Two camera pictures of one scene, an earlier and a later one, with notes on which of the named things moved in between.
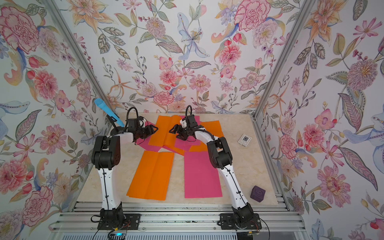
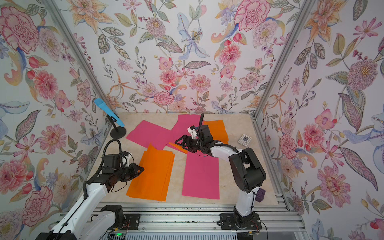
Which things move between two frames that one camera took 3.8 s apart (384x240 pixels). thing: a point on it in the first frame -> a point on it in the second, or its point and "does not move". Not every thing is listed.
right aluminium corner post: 301,15 does not move
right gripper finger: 175,129 -> 180,140
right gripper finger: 180,137 -> 187,147
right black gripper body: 186,132 -> 198,144
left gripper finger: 147,136 -> 130,177
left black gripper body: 143,132 -> 122,172
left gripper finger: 153,129 -> 137,170
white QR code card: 245,140 does not move
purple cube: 257,194 does not move
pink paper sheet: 202,178 does not move
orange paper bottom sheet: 151,178 does not move
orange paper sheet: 160,136 -> 152,183
